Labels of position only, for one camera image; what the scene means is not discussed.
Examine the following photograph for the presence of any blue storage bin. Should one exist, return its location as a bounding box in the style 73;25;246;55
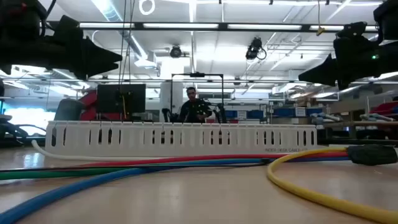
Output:
272;106;325;118
223;110;266;119

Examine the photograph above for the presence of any grey waste bin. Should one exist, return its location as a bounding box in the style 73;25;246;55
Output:
53;98;85;122

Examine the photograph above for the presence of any black overhead light bar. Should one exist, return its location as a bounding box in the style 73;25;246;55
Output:
46;21;379;32

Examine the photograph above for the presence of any black cable loop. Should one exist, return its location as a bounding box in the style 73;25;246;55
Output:
0;114;48;147

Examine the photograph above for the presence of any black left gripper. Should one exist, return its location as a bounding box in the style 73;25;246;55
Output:
0;34;123;80

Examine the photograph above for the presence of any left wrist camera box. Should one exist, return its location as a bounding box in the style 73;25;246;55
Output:
53;14;81;37

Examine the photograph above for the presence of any green cable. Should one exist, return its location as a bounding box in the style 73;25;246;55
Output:
0;166;178;182

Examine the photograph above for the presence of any black ceiling camera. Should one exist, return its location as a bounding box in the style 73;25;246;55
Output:
244;36;268;61
169;44;183;59

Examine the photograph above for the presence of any person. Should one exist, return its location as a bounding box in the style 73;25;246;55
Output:
178;86;213;124

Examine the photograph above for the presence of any white slotted cable duct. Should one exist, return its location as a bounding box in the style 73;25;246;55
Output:
45;120;318;157

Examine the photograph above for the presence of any black monitor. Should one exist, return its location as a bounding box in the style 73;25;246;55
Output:
96;83;147;114

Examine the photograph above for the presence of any red bin shelf rack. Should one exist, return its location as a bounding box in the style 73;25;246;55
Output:
78;90;123;122

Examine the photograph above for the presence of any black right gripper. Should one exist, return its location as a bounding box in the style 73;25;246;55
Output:
298;36;398;91

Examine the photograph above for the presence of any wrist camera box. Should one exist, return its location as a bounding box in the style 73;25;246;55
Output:
335;21;368;40
53;14;81;37

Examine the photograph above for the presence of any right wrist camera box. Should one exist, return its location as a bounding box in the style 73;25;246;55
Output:
335;21;368;40

